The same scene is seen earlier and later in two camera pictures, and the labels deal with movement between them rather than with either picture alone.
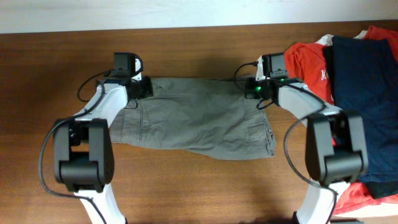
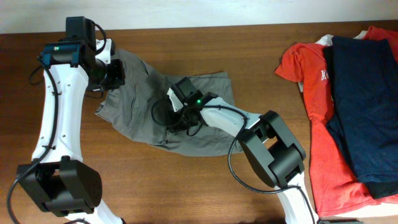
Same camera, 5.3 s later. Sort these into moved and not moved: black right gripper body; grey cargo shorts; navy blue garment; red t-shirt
Moved: black right gripper body; grey cargo shorts
Not moved: red t-shirt; navy blue garment
